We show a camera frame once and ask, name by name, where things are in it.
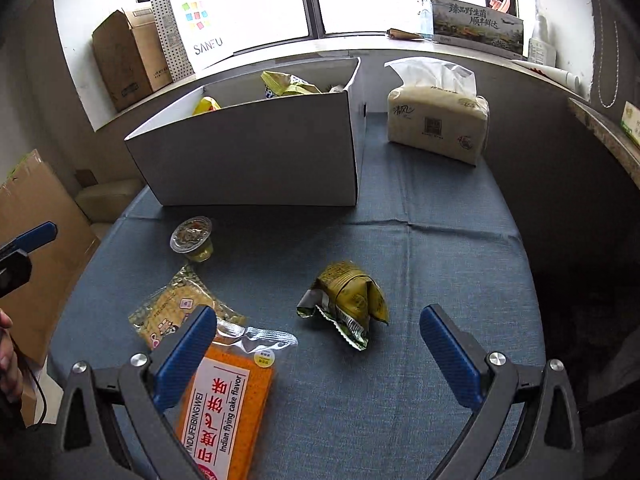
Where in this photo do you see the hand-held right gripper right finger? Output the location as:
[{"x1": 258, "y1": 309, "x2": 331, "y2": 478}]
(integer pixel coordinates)
[{"x1": 420, "y1": 304, "x2": 586, "y2": 480}]

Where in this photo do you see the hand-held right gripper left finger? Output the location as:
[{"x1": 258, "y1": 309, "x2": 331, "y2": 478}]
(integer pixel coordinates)
[{"x1": 52, "y1": 305, "x2": 218, "y2": 480}]

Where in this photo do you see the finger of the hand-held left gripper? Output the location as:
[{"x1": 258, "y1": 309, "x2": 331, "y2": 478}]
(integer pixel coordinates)
[
  {"x1": 0, "y1": 221, "x2": 58, "y2": 261},
  {"x1": 0, "y1": 254, "x2": 34, "y2": 299}
]

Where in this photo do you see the clear pastry packet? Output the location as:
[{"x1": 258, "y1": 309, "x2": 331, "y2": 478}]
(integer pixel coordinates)
[{"x1": 128, "y1": 264, "x2": 247, "y2": 352}]

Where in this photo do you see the orange cake packet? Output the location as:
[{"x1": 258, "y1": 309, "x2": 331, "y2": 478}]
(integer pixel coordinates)
[{"x1": 175, "y1": 325, "x2": 300, "y2": 480}]

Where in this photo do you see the olive green snack packet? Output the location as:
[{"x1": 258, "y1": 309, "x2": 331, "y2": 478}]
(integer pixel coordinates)
[{"x1": 296, "y1": 261, "x2": 390, "y2": 352}]

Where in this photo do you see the clear jelly cup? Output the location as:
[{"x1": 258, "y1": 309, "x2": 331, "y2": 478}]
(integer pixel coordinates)
[{"x1": 170, "y1": 215, "x2": 215, "y2": 264}]

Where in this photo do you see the white cardboard box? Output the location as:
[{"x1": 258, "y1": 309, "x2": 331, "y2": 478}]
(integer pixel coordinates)
[{"x1": 124, "y1": 56, "x2": 368, "y2": 207}]

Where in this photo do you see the yellow-green snack packet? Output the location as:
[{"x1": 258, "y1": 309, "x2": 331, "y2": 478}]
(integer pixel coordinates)
[{"x1": 261, "y1": 71, "x2": 323, "y2": 99}]

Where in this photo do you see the person's left hand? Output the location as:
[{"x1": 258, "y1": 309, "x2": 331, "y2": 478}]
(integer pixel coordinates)
[{"x1": 0, "y1": 307, "x2": 24, "y2": 392}]

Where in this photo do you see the large flat cardboard box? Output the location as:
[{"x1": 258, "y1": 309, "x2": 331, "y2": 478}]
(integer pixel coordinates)
[{"x1": 0, "y1": 149, "x2": 101, "y2": 366}]

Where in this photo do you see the blue tablecloth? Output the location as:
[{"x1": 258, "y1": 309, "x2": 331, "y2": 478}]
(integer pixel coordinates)
[{"x1": 47, "y1": 110, "x2": 548, "y2": 480}]

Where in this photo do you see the beige stool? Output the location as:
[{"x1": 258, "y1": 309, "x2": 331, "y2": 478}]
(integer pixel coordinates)
[{"x1": 75, "y1": 177, "x2": 143, "y2": 226}]

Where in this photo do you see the brown cardboard box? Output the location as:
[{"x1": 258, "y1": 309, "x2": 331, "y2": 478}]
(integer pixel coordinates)
[{"x1": 91, "y1": 4, "x2": 173, "y2": 113}]

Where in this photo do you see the soft tissue pack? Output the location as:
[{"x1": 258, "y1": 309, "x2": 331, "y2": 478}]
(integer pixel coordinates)
[{"x1": 384, "y1": 57, "x2": 490, "y2": 167}]

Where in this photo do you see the dotted paper bag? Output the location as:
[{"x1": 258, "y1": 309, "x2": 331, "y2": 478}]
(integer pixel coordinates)
[{"x1": 149, "y1": 0, "x2": 196, "y2": 81}]

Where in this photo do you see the white shopping bag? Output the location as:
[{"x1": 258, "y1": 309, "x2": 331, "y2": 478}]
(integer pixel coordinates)
[{"x1": 165, "y1": 0, "x2": 238, "y2": 73}]

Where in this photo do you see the brown stone shelf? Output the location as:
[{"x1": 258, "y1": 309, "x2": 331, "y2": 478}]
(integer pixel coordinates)
[{"x1": 567, "y1": 97, "x2": 640, "y2": 196}]

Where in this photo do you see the green and white box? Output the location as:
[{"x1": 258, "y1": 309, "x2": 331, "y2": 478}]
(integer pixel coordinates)
[{"x1": 620, "y1": 101, "x2": 640, "y2": 146}]

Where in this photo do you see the white tube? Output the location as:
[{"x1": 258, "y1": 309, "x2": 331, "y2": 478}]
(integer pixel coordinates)
[{"x1": 512, "y1": 59, "x2": 581, "y2": 88}]

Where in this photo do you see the white bottle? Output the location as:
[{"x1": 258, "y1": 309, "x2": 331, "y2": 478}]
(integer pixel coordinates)
[{"x1": 527, "y1": 12, "x2": 558, "y2": 67}]

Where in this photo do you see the landscape-print box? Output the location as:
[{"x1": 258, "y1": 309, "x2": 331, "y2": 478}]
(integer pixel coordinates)
[{"x1": 422, "y1": 0, "x2": 525, "y2": 58}]

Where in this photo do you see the grey curtain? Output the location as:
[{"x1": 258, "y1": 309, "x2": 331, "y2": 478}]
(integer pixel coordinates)
[{"x1": 565, "y1": 0, "x2": 640, "y2": 126}]

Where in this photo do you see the black window frame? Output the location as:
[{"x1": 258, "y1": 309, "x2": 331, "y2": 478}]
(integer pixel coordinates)
[{"x1": 130, "y1": 0, "x2": 531, "y2": 41}]

